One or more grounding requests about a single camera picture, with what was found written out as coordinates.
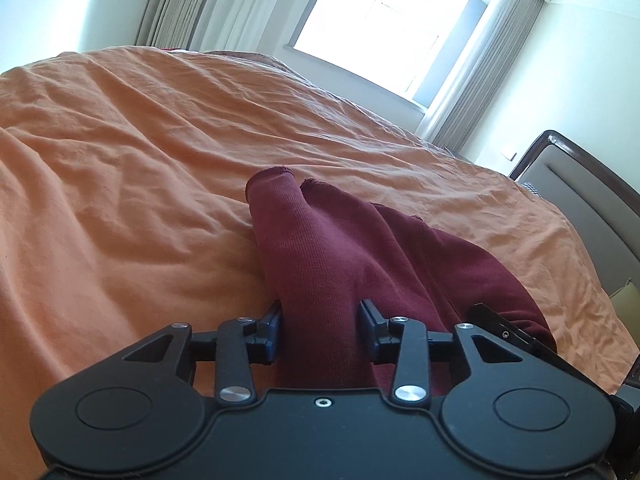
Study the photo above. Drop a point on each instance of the white wall socket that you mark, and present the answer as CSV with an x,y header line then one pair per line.
x,y
509,153

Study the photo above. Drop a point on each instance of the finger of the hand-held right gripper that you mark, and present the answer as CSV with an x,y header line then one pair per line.
x,y
505,330

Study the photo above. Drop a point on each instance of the pale yellow object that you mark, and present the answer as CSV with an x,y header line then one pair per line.
x,y
625,300

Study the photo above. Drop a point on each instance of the grey pleated curtain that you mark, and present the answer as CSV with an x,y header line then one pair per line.
x,y
480,70

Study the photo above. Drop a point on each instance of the beige pleated curtain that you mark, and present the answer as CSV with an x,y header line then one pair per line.
x,y
225,2

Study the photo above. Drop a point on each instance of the grey checked pillow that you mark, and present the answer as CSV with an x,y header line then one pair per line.
x,y
531,188

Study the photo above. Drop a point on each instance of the maroon garment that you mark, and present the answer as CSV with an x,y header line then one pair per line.
x,y
330,260

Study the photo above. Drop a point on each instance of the red cloth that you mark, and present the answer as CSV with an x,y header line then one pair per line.
x,y
171,49

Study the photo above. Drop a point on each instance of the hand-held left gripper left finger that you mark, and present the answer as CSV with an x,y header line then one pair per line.
x,y
272,335

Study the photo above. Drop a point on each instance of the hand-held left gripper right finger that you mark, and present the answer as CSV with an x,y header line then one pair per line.
x,y
371,332

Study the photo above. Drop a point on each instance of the orange bed sheet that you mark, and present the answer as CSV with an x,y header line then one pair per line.
x,y
125,185

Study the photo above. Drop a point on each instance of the bright window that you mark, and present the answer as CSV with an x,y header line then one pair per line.
x,y
385,25

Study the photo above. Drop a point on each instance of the padded headboard with dark frame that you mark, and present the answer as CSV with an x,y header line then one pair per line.
x,y
580,195

